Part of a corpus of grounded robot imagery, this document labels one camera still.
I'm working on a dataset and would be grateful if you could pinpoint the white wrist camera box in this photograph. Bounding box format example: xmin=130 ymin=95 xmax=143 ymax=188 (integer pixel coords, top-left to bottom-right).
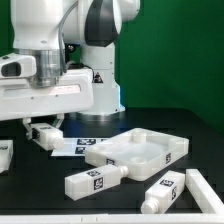
xmin=0 ymin=53 xmax=37 ymax=79

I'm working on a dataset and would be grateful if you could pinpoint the white desk tabletop tray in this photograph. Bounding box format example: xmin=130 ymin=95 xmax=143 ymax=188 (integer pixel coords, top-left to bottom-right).
xmin=85 ymin=128 xmax=189 ymax=181

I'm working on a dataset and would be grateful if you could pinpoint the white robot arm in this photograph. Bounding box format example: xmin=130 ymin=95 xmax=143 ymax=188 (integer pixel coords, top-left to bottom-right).
xmin=0 ymin=0 xmax=140 ymax=128

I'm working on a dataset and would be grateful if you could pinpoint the white fiducial marker sheet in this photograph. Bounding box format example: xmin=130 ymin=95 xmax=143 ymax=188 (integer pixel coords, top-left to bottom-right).
xmin=51 ymin=138 xmax=104 ymax=157

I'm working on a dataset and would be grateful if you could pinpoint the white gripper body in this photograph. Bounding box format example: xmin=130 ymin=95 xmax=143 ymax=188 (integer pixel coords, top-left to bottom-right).
xmin=0 ymin=69 xmax=93 ymax=121

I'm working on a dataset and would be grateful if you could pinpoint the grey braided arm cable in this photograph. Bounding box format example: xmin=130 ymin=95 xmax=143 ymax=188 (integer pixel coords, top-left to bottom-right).
xmin=57 ymin=3 xmax=79 ymax=75

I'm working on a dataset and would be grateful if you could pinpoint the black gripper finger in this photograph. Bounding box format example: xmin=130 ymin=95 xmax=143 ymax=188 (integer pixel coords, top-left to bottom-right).
xmin=22 ymin=118 xmax=32 ymax=140
xmin=52 ymin=114 xmax=64 ymax=129

